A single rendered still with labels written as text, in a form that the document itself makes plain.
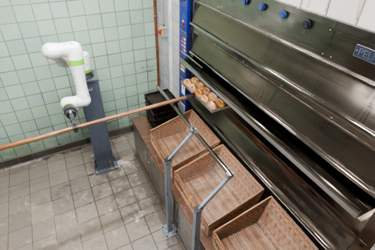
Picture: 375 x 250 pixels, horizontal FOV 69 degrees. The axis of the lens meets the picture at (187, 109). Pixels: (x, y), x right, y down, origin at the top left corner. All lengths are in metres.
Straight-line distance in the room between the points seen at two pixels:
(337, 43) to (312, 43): 0.14
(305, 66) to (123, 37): 2.20
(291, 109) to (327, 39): 0.45
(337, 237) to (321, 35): 1.10
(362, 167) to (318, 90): 0.41
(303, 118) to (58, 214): 2.50
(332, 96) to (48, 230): 2.69
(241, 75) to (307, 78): 0.59
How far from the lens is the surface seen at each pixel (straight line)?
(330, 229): 1.88
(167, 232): 2.85
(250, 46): 1.86
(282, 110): 1.75
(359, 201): 1.55
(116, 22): 3.20
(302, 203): 1.94
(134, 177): 3.30
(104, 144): 3.18
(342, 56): 1.45
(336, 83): 1.48
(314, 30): 1.52
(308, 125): 1.65
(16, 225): 3.30
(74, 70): 2.32
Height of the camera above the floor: 2.46
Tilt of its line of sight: 35 degrees down
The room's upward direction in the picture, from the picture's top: 1 degrees clockwise
